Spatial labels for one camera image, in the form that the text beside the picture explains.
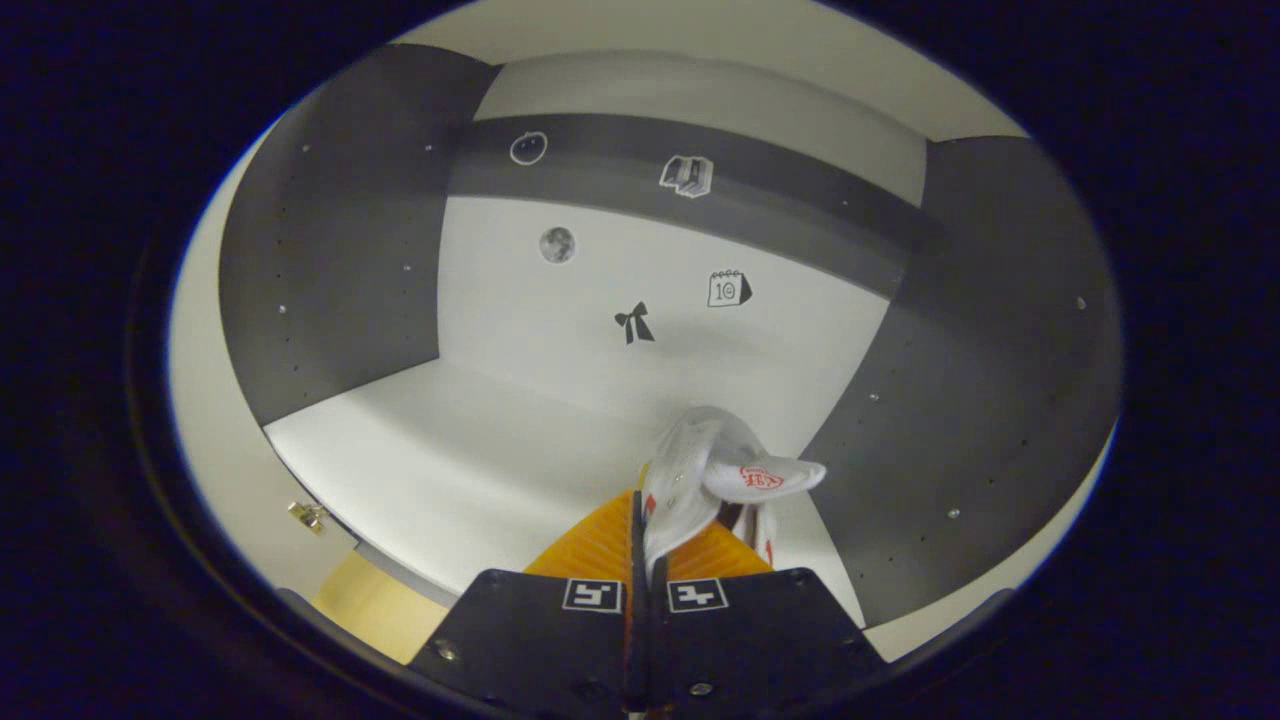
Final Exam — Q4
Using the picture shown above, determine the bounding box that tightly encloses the white shoe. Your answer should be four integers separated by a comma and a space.
640, 405, 829, 586

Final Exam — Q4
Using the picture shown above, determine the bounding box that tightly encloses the grey shoe cabinet door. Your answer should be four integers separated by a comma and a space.
168, 120, 359, 601
865, 425, 1119, 663

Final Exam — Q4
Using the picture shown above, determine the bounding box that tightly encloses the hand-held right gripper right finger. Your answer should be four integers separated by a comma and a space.
645, 518, 886, 716

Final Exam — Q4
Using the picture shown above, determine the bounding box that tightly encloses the grey shoe cabinet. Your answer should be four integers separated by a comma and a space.
168, 0, 1121, 666

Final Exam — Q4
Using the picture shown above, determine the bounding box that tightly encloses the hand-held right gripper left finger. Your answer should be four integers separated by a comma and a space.
410, 488, 641, 716

